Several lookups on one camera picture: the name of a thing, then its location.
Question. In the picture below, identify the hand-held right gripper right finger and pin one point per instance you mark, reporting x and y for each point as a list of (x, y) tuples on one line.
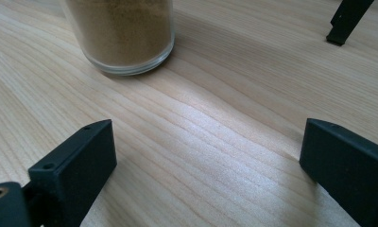
[(351, 170)]

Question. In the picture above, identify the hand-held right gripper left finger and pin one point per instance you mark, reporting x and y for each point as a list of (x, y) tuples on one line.
[(73, 170)]

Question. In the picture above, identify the glass jar of brown powder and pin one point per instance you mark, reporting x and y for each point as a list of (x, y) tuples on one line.
[(121, 31)]

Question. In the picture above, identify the black shelf with metal legs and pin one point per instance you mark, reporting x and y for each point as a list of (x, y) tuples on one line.
[(347, 19)]

